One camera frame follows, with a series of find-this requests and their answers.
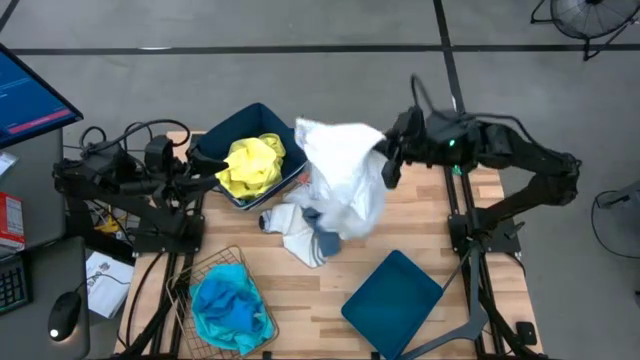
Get red and white box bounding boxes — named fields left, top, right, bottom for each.
left=0, top=192, right=26, bottom=254

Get gold wire basket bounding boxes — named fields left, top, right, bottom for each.
left=166, top=244, right=280, bottom=360

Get grey stand base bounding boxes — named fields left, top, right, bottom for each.
left=594, top=179, right=640, bottom=211

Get small white card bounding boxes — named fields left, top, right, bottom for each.
left=0, top=151, right=20, bottom=177

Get teal plastic bin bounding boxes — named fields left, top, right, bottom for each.
left=340, top=249, right=445, bottom=360

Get black floor fan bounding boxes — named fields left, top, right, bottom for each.
left=530, top=0, right=640, bottom=62

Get turquoise cloth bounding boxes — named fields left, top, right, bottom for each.
left=189, top=263, right=276, bottom=356

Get yellow cloth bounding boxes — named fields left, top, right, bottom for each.
left=214, top=132, right=288, bottom=201

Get grey desk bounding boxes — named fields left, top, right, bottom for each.
left=0, top=127, right=92, bottom=360

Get black keyboard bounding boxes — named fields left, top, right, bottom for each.
left=0, top=254, right=32, bottom=316

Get white cloth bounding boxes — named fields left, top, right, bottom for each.
left=284, top=117, right=397, bottom=241

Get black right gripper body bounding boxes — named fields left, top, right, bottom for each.
left=382, top=106, right=437, bottom=190

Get printed white paper sheet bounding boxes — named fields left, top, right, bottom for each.
left=84, top=251, right=136, bottom=320

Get grey camera mount arm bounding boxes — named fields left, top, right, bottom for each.
left=399, top=247, right=490, bottom=360

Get black power box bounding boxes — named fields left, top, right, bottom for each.
left=515, top=321, right=539, bottom=346

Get black computer mouse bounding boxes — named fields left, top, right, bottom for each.
left=47, top=291, right=83, bottom=344

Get computer monitor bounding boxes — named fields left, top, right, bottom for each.
left=0, top=42, right=85, bottom=150

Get yellow cable bundle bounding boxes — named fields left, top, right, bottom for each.
left=94, top=207, right=124, bottom=236

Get navy white striped fabric bin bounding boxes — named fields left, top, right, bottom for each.
left=192, top=102, right=310, bottom=212

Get blue-grey sock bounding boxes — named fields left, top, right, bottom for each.
left=302, top=206, right=343, bottom=258

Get black aluminium table frame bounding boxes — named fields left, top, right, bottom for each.
left=112, top=130, right=549, bottom=360

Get black floor cable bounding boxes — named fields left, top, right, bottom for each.
left=590, top=189, right=640, bottom=260

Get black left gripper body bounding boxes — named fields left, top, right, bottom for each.
left=143, top=133, right=204, bottom=202

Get white sock grey stripes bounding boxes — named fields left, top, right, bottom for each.
left=280, top=218, right=331, bottom=269

